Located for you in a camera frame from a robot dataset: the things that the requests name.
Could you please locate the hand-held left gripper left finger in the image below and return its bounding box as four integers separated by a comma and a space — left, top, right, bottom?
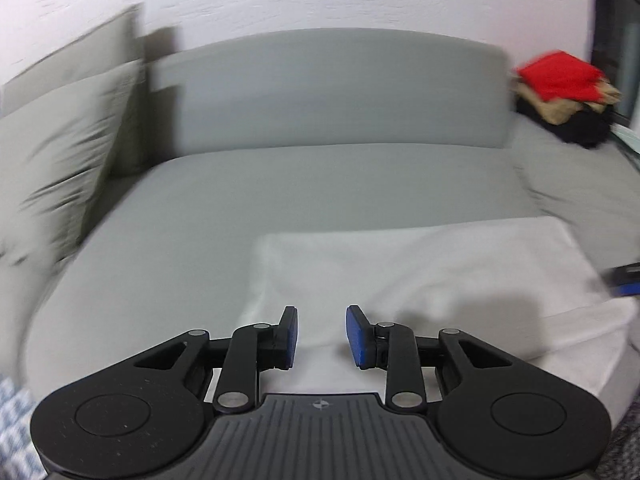
125, 306, 299, 414

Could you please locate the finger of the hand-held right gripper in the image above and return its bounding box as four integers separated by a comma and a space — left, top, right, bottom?
602, 260, 640, 297

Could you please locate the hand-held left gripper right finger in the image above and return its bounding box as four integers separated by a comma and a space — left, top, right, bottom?
346, 305, 523, 414

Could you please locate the white hoodie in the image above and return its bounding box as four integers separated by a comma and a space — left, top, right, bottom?
239, 216, 632, 396

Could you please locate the pale green paper sheet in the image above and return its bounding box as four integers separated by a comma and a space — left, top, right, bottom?
615, 125, 640, 156

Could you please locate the grey sofa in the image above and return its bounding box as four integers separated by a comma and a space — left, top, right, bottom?
20, 27, 640, 426

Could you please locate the black folded garment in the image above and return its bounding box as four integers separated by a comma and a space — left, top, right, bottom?
517, 97, 616, 150

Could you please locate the tan folded garment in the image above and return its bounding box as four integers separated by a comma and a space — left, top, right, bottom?
515, 75, 623, 126

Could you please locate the red folded garment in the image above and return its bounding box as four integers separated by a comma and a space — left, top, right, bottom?
515, 51, 606, 102

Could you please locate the dark window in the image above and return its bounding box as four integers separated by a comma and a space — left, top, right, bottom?
592, 0, 640, 126

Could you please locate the grey throw pillow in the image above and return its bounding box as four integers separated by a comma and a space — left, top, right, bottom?
0, 5, 146, 181
0, 60, 143, 281

